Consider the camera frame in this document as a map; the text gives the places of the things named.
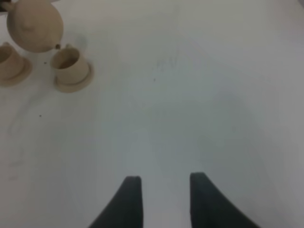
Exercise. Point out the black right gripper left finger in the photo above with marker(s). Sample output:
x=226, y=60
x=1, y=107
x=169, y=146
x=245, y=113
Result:
x=125, y=209

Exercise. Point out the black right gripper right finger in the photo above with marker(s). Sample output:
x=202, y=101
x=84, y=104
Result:
x=209, y=208

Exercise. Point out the beige teapot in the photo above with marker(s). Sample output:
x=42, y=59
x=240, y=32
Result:
x=34, y=25

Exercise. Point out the right beige cup saucer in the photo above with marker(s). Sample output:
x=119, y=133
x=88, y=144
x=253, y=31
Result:
x=71, y=88

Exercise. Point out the beige cup saucer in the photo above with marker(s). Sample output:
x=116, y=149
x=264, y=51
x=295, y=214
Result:
x=21, y=76
x=71, y=88

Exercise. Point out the right beige teacup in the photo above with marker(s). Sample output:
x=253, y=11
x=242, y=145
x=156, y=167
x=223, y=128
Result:
x=69, y=65

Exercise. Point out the beige teacup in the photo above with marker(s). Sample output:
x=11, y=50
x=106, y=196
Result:
x=11, y=62
x=69, y=65

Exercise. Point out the left beige cup saucer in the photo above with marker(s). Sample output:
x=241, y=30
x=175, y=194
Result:
x=21, y=76

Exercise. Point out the left beige teacup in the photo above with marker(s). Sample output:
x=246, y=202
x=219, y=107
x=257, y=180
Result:
x=11, y=62

